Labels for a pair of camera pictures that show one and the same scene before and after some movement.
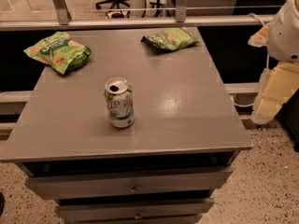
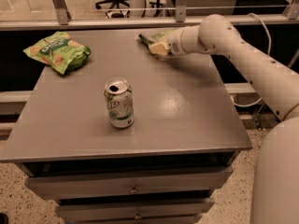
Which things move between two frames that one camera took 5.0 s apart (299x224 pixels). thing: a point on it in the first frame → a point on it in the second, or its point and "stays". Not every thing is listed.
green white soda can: (120, 104) stays
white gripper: (285, 36) → (173, 44)
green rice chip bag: (60, 51) stays
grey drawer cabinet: (163, 168) stays
